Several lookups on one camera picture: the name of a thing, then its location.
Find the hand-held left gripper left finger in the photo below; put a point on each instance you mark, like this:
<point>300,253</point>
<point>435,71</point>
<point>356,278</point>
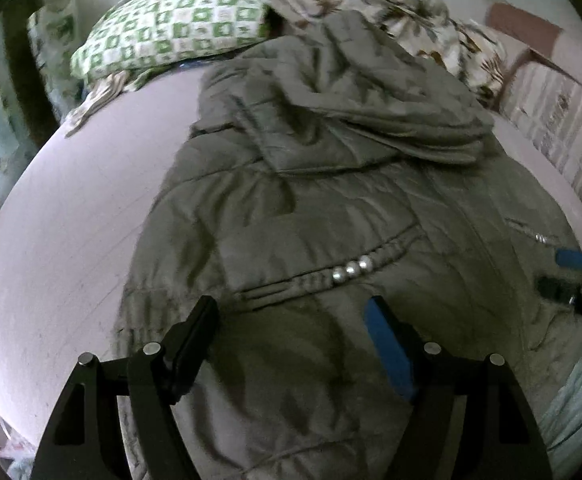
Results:
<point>196,340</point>

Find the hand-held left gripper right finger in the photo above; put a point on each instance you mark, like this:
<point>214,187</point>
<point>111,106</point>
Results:
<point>388,345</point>

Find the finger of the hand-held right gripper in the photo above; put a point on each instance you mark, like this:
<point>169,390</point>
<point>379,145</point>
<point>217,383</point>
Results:
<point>556,287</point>
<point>576,259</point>

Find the olive quilted hooded jacket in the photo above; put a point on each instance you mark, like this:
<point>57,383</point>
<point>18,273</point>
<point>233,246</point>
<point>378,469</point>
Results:
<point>321,210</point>

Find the light teal cloth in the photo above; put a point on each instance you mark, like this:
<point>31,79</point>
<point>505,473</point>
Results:
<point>576,400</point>

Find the striped floral cushion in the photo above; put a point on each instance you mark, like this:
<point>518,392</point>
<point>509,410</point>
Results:
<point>561,110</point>

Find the beige cloth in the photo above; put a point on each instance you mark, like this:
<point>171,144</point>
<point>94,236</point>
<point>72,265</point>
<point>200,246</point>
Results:
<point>101,95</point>

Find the blue plastic bag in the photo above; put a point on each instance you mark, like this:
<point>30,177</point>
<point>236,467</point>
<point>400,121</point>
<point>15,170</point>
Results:
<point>193,65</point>

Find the leaf print blanket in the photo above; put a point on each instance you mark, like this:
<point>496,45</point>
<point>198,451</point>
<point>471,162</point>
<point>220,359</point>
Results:
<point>421,25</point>

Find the green white patterned pillow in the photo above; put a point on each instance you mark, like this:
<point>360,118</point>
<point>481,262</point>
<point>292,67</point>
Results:
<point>171,30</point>

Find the grey floral pillow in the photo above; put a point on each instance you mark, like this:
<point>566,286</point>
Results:
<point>53,35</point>

